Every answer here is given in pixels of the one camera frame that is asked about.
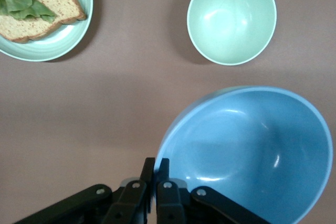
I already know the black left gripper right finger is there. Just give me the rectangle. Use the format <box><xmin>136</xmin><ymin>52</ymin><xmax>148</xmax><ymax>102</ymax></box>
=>
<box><xmin>156</xmin><ymin>157</ymin><xmax>269</xmax><ymax>224</ymax></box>

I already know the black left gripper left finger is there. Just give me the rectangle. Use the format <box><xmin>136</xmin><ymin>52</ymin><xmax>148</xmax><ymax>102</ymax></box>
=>
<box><xmin>15</xmin><ymin>157</ymin><xmax>156</xmax><ymax>224</ymax></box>

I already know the blue bowl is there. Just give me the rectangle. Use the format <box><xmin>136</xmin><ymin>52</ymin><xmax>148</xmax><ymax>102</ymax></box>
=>
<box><xmin>154</xmin><ymin>85</ymin><xmax>334</xmax><ymax>224</ymax></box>

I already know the light green bowl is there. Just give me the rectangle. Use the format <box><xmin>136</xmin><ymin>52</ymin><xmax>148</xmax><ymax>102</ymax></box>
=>
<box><xmin>186</xmin><ymin>0</ymin><xmax>278</xmax><ymax>66</ymax></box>

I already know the light green plate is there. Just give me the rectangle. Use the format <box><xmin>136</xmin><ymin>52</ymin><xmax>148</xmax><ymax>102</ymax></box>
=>
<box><xmin>0</xmin><ymin>0</ymin><xmax>94</xmax><ymax>62</ymax></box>

